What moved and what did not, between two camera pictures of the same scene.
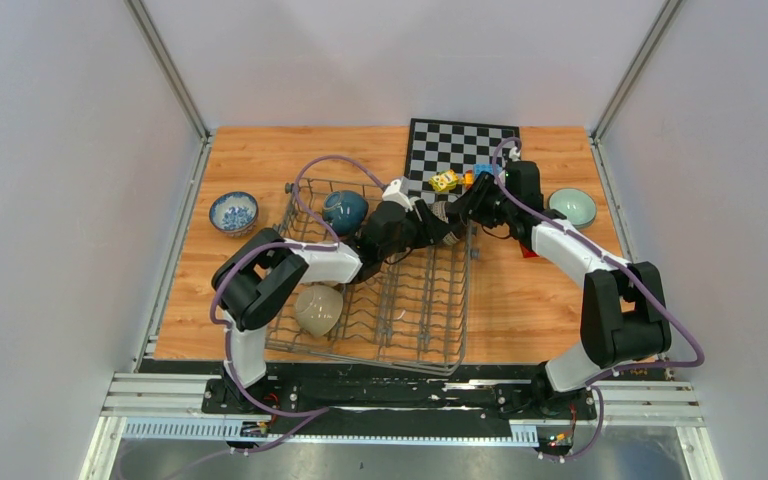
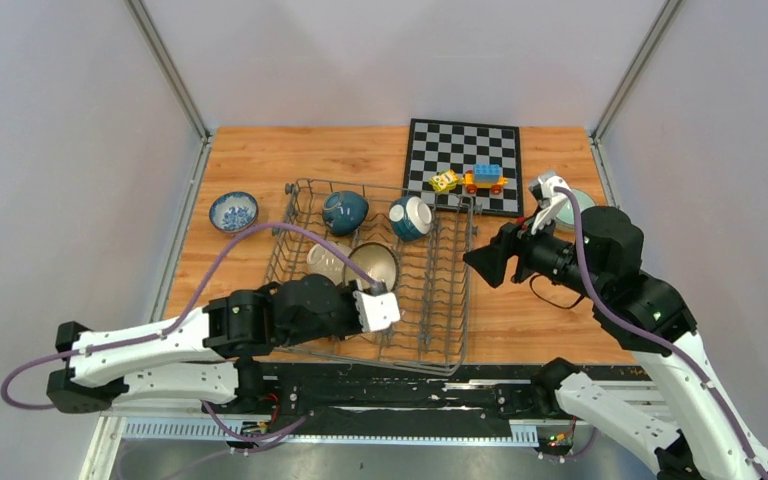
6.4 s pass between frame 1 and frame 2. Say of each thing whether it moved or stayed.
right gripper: moved
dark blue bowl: stayed
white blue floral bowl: stayed
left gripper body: moved
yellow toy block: stayed
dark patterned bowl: moved
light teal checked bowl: stayed
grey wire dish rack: stayed
